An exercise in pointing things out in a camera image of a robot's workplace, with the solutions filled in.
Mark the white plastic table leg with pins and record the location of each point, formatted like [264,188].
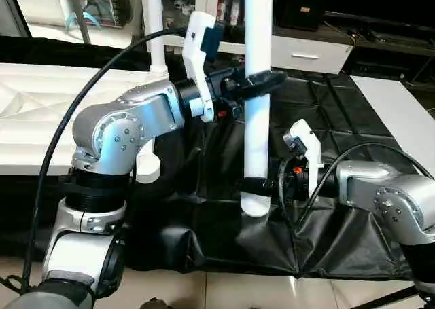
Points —
[257,132]
[153,24]

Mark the white plastic table top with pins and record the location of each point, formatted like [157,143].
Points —
[41,112]

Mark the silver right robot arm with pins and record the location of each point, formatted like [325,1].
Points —
[387,200]

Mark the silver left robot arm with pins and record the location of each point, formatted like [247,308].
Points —
[115,159]

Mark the white drawer unit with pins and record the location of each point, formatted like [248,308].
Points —
[309,54]

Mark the white glass-door cabinet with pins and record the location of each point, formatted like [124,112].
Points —
[231,17]

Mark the black mat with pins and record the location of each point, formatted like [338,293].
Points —
[326,119]

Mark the black box yellow label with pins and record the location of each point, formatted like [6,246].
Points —
[302,7]

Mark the white flat panel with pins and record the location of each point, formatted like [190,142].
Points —
[401,119]

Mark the dark storage box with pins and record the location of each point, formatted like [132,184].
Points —
[105,7]

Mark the black metal bench leg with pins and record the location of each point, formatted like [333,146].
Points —
[397,297]

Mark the light blue metal frame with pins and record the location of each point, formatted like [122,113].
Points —
[81,13]

